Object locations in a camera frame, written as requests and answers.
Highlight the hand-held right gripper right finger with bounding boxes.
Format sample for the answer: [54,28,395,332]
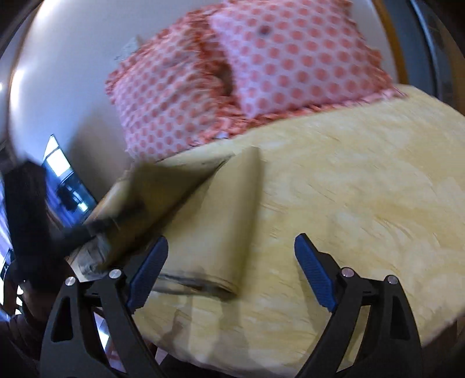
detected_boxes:
[294,233,424,378]

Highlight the window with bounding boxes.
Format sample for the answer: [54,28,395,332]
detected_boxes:
[42,134,98,215]

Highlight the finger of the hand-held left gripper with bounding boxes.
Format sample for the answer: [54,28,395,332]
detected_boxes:
[63,204,144,255]

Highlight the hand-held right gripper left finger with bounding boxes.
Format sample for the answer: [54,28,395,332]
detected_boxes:
[39,236,169,378]

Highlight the yellow fuzzy blanket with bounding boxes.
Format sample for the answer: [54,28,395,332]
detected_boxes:
[134,84,465,368]

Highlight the small pink polka dot pillow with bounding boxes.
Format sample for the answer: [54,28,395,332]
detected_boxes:
[211,0,405,120]

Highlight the large pink polka dot pillow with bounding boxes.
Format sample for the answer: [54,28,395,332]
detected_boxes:
[105,5,255,162]

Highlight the wooden bed frame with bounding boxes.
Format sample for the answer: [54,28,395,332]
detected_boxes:
[374,0,409,85]

